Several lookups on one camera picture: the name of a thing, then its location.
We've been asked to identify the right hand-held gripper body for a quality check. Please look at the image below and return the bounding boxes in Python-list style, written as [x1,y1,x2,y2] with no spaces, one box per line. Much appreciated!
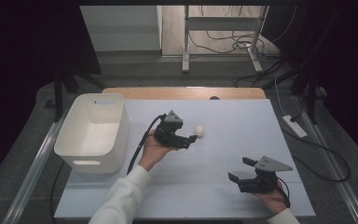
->
[237,155,294,194]

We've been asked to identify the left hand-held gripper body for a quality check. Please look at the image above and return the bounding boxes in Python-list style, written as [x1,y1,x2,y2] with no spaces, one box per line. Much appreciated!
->
[153,109,190,149]

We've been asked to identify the white egg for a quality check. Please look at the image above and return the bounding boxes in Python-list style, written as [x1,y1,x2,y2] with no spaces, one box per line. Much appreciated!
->
[194,124,206,139]

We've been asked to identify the white plastic storage bin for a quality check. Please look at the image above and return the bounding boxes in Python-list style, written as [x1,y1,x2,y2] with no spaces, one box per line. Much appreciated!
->
[53,92,131,175]

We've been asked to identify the person's right hand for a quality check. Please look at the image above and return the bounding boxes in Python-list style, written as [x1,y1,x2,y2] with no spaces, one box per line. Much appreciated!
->
[253,184,289,216]

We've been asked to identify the person's left hand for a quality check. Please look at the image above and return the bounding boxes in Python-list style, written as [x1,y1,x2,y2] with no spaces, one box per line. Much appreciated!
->
[137,130,179,173]

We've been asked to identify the light blue board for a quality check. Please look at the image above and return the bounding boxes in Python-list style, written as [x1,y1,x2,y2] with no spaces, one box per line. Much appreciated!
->
[53,98,317,219]

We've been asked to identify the wooden table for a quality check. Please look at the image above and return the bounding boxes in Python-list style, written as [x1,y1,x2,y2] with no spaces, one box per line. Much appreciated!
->
[101,87,268,101]

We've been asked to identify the white power strip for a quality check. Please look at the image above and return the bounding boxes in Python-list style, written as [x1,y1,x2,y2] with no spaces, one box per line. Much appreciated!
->
[282,114,309,139]

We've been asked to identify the black stand legs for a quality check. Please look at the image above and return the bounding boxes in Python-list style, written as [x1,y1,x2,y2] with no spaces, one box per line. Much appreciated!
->
[268,59,328,125]
[44,60,107,123]

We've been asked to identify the white cabinet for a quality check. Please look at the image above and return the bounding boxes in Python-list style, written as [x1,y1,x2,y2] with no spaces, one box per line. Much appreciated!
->
[79,5,163,52]

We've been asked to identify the white metal stand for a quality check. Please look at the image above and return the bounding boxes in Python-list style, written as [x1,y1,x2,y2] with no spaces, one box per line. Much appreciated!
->
[181,5,270,75]

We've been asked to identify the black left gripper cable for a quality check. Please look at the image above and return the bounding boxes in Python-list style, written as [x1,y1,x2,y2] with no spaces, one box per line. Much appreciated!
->
[126,113,168,175]

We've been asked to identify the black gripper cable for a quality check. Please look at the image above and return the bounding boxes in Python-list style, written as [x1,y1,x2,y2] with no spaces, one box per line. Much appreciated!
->
[126,113,168,175]
[275,176,292,209]

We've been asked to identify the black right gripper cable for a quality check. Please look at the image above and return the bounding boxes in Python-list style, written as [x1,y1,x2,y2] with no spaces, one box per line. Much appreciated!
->
[275,176,292,209]

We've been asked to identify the thin white cable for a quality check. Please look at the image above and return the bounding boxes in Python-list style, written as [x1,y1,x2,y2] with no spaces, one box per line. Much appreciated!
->
[273,76,289,117]

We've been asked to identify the aluminium floor rail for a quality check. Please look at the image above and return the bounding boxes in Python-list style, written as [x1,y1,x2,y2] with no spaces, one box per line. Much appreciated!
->
[1,113,69,224]
[293,95,358,224]

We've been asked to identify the black power cable loop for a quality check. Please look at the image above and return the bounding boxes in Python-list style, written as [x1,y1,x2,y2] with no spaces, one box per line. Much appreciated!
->
[280,125,351,183]

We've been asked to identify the tangled black floor cables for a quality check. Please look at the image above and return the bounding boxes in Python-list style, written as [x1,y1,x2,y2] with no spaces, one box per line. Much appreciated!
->
[188,5,282,61]

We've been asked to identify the black cable under table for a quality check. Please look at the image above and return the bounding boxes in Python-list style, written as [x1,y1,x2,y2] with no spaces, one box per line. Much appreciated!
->
[49,161,67,224]

